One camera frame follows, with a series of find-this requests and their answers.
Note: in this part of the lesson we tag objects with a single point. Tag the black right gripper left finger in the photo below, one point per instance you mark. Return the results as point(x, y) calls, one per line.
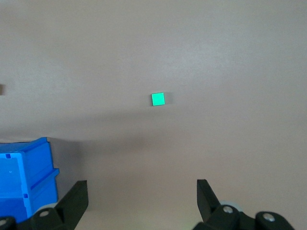
point(69, 208)

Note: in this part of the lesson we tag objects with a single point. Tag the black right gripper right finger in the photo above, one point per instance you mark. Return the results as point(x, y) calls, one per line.
point(216, 215)

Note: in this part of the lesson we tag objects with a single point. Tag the green cube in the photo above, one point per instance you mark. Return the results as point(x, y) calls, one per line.
point(158, 99)

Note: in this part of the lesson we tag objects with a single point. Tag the black cube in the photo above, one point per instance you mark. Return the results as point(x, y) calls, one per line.
point(2, 89)

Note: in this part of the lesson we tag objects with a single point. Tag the blue plastic bin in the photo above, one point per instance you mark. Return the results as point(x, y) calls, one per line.
point(21, 179)

